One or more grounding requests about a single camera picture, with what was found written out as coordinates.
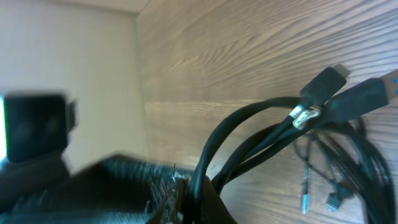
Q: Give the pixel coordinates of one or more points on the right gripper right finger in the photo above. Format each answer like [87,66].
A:
[211,209]

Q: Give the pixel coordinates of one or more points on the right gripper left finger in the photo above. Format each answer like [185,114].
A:
[115,190]

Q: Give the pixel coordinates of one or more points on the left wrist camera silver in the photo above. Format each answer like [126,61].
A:
[35,123]

